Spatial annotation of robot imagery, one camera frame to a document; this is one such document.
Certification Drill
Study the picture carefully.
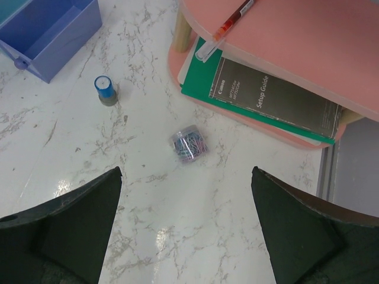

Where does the purple drawer bin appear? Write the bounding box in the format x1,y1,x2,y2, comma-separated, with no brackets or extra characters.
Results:
1,1,102,83

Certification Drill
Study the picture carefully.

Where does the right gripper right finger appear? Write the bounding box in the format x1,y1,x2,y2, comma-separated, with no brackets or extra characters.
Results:
251,167,378,283

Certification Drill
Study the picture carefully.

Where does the dark setup guide booklet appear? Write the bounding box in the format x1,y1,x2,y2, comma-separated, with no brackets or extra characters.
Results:
209,56,342,140

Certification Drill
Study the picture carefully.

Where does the clear paperclip box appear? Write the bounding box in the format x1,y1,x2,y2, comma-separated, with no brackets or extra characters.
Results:
170,125,209,163

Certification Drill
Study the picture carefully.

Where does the green folder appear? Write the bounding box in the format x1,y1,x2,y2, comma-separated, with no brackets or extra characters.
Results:
181,37,337,144

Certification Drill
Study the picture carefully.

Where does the red pen on shelf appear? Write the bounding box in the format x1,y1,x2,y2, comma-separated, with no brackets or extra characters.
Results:
195,0,255,63

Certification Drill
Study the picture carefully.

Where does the pink three tier shelf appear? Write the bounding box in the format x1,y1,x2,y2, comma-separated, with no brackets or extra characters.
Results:
168,1,378,150

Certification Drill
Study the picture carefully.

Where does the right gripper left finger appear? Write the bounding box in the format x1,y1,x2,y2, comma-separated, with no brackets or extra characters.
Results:
1,167,122,283

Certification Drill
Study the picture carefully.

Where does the blue cap stamp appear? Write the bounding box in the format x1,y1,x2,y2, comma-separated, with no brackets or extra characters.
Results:
94,76,117,107

